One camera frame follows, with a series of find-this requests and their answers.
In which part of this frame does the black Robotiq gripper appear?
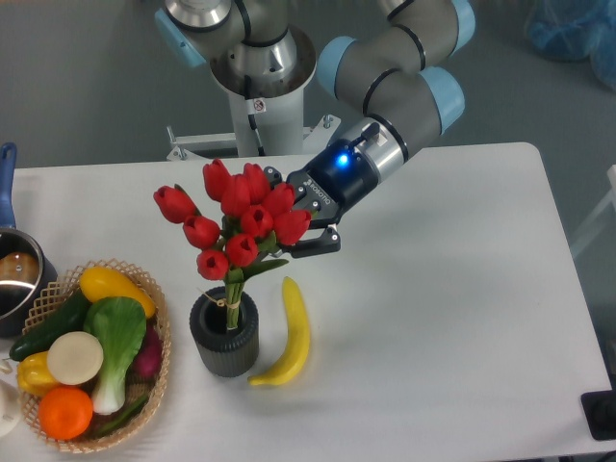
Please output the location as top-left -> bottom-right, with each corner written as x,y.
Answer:
263,139 -> 379,258

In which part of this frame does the red tulip bouquet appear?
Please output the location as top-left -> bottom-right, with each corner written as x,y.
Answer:
153,159 -> 312,331

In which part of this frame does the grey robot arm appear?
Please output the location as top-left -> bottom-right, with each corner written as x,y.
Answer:
155,1 -> 475,258

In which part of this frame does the dark grey ribbed vase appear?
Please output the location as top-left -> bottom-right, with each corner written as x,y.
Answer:
190,286 -> 259,377

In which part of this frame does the yellow banana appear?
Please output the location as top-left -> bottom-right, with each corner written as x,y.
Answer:
247,277 -> 311,386

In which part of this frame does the green bok choy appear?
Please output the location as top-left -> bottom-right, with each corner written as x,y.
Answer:
84,296 -> 146,415

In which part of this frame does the yellow squash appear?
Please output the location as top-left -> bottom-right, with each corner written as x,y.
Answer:
79,267 -> 156,319

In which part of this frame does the purple sweet potato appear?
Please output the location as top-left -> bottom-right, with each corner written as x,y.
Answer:
132,324 -> 163,378

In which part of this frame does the dark green cucumber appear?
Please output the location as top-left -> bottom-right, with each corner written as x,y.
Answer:
9,289 -> 91,362

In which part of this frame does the green chili pepper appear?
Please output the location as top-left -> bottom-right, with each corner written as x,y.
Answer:
90,395 -> 149,439

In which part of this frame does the orange fruit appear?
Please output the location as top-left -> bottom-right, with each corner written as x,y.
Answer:
38,386 -> 93,440

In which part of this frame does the yellow bell pepper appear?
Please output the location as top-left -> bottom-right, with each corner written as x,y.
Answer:
17,351 -> 61,398

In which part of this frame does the white object left edge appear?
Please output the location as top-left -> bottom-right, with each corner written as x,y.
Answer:
0,379 -> 21,437

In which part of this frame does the black device at table edge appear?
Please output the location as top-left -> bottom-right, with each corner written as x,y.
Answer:
580,390 -> 615,441

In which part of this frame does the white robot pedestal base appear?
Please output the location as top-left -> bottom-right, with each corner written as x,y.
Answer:
167,88 -> 341,161

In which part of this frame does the blue saucepan with handle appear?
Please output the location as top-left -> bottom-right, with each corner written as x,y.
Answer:
1,142 -> 57,338

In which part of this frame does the white frame right edge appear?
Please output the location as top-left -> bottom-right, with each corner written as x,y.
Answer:
570,165 -> 615,259

